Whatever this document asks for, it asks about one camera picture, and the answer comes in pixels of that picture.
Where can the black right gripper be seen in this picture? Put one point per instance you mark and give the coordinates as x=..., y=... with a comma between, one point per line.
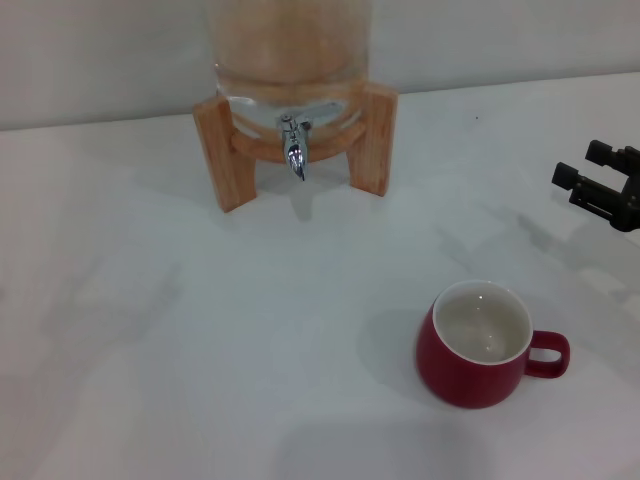
x=631, y=200

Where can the red ceramic cup white inside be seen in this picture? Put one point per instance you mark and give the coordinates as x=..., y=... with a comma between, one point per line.
x=450, y=370

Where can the chrome faucet with lever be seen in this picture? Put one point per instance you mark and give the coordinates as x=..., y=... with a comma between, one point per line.
x=296, y=155

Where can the clear glass water dispenser jar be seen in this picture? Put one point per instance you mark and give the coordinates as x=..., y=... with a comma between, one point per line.
x=290, y=50

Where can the wooden dispenser stand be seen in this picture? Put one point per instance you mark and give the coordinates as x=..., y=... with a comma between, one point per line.
x=232, y=165

